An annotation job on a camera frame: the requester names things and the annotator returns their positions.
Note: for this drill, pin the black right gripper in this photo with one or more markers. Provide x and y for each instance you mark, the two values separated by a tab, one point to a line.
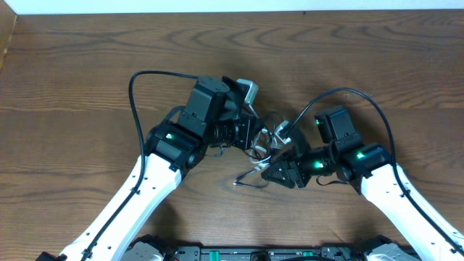
296	172

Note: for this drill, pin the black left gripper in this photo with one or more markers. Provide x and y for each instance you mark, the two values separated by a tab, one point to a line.
250	132

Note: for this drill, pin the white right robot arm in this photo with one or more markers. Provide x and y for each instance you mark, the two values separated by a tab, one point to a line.
372	173

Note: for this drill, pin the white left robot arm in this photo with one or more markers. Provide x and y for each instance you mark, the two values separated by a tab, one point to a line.
212	116

